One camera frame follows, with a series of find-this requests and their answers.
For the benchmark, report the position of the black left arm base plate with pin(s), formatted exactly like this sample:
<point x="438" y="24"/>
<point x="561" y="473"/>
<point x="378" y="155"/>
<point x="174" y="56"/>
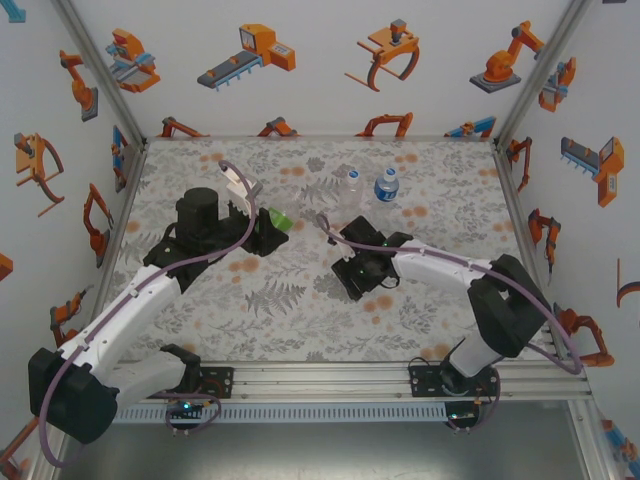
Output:
<point x="220" y="382"/>

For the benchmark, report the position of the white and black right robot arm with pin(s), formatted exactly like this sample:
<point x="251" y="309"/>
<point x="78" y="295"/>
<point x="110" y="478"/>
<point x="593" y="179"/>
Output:
<point x="435" y="262"/>

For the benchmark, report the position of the aluminium frame post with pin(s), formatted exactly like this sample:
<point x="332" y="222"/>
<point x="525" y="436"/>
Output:
<point x="40" y="475"/>
<point x="100" y="70"/>
<point x="587" y="440"/>
<point x="542" y="67"/>

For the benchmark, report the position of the green label plastic bottle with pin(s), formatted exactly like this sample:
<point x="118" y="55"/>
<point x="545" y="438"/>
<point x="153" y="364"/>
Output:
<point x="280" y="220"/>

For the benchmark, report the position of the aluminium table rear rail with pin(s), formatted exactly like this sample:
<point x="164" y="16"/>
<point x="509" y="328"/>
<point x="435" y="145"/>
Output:
<point x="320" y="138"/>

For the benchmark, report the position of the blue label plastic bottle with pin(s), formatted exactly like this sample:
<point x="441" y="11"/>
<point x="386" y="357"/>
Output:
<point x="386" y="191"/>

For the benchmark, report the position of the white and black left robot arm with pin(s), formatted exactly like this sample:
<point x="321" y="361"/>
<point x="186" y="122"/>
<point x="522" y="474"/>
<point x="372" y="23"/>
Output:
<point x="125" y="310"/>

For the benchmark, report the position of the aluminium table side rail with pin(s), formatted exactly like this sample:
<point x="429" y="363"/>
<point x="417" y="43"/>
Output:
<point x="113" y="250"/>
<point x="512" y="200"/>

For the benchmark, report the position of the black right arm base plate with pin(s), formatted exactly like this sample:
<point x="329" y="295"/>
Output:
<point x="420" y="382"/>

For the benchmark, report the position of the small circuit board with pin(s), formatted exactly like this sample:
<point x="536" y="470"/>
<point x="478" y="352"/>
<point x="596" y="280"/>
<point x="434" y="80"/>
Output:
<point x="461" y="414"/>
<point x="184" y="407"/>

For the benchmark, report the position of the clear unlabelled plastic bottle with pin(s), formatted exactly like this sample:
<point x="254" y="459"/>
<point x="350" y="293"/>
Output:
<point x="352" y="195"/>

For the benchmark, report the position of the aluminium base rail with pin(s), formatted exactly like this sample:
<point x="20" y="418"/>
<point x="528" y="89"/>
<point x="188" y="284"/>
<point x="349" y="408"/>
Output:
<point x="325" y="380"/>

